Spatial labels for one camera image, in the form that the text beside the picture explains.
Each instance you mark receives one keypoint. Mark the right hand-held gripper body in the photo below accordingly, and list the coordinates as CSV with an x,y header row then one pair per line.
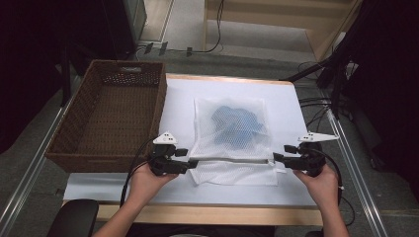
x,y
309,159

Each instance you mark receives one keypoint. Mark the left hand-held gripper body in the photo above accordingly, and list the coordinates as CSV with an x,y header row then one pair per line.
x,y
163,161

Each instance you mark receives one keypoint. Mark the white mesh laundry bag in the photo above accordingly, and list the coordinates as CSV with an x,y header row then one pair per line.
x,y
230,171

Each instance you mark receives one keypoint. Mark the blue shirt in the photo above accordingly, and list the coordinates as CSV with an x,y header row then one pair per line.
x,y
237,123

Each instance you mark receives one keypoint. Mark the brown wicker basket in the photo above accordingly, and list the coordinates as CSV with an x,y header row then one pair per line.
x,y
112,108

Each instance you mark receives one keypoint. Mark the person's left hand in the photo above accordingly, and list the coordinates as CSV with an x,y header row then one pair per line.
x,y
150,186

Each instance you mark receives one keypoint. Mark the person's right hand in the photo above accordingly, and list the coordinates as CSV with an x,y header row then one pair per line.
x,y
321,186

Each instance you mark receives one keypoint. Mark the white table cover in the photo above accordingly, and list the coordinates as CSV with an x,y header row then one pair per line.
x,y
179,105

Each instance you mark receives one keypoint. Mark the person's dark clothing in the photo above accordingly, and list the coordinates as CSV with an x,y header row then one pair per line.
x,y
204,231

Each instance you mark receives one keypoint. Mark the black stand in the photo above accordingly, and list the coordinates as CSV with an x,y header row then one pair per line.
x,y
334,70

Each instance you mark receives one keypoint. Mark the dark floor plug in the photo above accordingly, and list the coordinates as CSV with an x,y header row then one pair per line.
x,y
189,51
148,48
163,48

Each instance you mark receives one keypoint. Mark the black chair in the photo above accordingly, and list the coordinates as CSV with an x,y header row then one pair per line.
x,y
72,219

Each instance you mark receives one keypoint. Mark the wooden platform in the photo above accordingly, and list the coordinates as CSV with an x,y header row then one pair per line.
x,y
263,16

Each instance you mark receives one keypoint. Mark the dark cabinet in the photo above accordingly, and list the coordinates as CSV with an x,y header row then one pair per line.
x,y
122,26

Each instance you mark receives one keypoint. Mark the metal floor rail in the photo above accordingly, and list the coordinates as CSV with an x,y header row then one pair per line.
x,y
26,184
355,177

